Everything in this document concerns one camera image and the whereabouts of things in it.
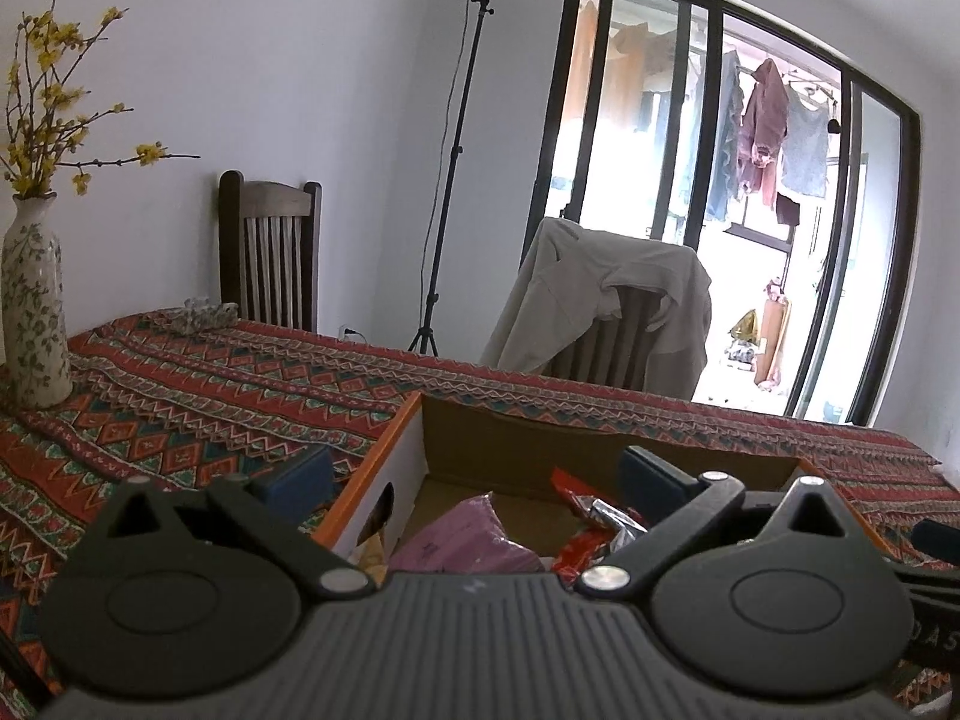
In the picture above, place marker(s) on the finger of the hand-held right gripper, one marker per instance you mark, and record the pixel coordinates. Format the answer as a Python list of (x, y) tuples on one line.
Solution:
[(937, 540)]

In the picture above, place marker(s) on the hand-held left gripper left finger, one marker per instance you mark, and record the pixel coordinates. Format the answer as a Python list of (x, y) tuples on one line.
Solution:
[(300, 480)]

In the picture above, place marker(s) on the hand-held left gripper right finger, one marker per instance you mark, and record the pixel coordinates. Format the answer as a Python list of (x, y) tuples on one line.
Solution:
[(652, 484)]

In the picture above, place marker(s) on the red snack packet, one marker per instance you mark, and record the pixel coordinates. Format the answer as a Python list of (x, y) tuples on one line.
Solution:
[(592, 532)]

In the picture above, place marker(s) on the orange cardboard box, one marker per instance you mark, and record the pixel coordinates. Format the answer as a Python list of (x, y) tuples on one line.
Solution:
[(487, 442)]

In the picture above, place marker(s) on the purple snack packet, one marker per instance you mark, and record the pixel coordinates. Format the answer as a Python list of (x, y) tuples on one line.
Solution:
[(465, 540)]

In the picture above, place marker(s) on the jacket draped chair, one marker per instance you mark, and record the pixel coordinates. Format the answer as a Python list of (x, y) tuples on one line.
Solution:
[(622, 345)]

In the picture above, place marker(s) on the yellow crumpled bag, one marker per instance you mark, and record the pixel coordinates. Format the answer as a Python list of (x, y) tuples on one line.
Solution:
[(744, 334)]

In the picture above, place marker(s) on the tan upright bag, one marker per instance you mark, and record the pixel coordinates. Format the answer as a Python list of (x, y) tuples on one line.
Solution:
[(772, 345)]

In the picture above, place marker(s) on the white jacket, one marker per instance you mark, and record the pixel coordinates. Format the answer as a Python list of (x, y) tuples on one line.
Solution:
[(555, 292)]

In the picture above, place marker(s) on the dark wooden slatted chair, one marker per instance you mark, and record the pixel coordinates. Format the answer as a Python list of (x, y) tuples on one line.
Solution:
[(232, 255)]

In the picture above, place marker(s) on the dark maroon hanging cloth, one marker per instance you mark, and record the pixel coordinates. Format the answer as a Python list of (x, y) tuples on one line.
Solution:
[(787, 210)]

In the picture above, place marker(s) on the floral ceramic vase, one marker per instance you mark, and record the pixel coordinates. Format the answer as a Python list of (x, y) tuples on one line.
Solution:
[(34, 315)]

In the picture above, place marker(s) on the blue denim hanging garment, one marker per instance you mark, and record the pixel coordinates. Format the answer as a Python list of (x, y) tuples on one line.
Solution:
[(724, 150)]

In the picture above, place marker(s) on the light blue hanging garment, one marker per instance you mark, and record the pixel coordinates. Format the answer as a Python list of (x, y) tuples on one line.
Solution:
[(806, 142)]

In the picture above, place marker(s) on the beige hanging garment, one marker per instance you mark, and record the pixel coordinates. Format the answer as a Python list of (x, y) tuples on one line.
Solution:
[(630, 67)]

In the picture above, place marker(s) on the yellow flower branches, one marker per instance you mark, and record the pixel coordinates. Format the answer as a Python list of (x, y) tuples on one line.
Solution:
[(45, 90)]

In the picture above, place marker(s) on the white wall socket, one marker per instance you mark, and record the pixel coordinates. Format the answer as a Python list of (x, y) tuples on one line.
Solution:
[(351, 331)]

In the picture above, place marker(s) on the black sliding door frame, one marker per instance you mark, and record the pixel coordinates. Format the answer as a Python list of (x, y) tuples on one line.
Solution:
[(894, 255)]

